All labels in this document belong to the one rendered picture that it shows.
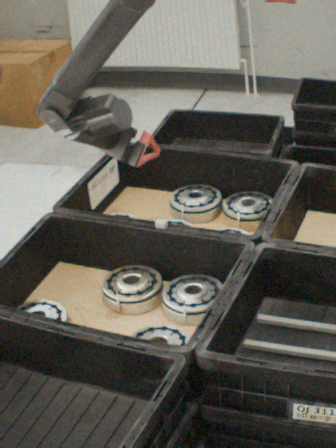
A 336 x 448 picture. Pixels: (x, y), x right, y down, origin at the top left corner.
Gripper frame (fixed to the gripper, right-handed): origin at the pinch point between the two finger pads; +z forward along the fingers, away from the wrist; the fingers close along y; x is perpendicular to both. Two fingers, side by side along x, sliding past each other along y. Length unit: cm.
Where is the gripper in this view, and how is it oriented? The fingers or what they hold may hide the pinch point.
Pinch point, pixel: (138, 143)
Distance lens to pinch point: 154.2
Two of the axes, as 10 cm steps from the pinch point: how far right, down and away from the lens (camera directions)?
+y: -7.1, -4.2, 5.7
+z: 5.8, 1.1, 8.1
